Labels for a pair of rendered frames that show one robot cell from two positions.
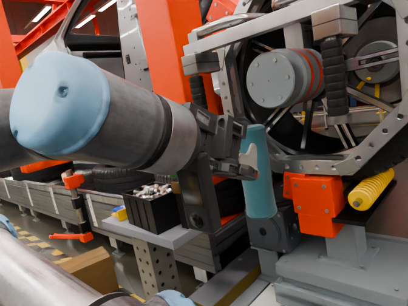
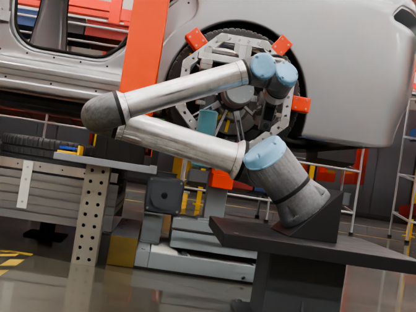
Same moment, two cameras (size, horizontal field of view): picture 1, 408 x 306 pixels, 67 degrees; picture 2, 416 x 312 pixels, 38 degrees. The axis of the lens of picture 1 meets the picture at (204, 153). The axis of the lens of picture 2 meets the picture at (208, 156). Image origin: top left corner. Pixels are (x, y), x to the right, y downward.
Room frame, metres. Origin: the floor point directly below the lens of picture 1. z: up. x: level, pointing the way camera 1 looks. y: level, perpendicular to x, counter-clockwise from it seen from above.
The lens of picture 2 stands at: (-0.96, 1.93, 0.46)
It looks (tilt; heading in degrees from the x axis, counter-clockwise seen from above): 1 degrees up; 311
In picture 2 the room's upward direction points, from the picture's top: 9 degrees clockwise
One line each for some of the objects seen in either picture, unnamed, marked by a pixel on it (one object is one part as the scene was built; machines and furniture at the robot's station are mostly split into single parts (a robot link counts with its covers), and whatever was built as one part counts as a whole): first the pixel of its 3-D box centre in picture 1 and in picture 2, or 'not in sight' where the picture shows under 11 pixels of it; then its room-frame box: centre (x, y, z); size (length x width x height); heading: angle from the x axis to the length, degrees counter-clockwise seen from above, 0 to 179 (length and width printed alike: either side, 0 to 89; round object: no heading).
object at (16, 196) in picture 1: (50, 183); not in sight; (3.57, 1.85, 0.20); 1.00 x 0.86 x 0.39; 45
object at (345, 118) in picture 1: (334, 80); (279, 99); (0.56, -0.26, 0.83); 0.04 x 0.04 x 0.16
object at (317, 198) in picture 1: (323, 198); (222, 169); (0.87, -0.33, 0.48); 0.16 x 0.12 x 0.17; 135
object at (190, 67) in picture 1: (201, 63); (205, 65); (0.82, -0.04, 0.93); 0.09 x 0.05 x 0.05; 135
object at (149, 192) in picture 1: (155, 204); (121, 146); (1.02, 0.20, 0.51); 0.20 x 0.14 x 0.13; 39
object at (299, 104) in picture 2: not in sight; (299, 104); (0.62, -0.53, 0.85); 0.09 x 0.08 x 0.07; 45
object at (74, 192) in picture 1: (78, 206); not in sight; (1.96, 0.88, 0.30); 0.09 x 0.05 x 0.50; 45
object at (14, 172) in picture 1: (43, 167); not in sight; (3.64, 1.92, 0.39); 0.66 x 0.66 x 0.24
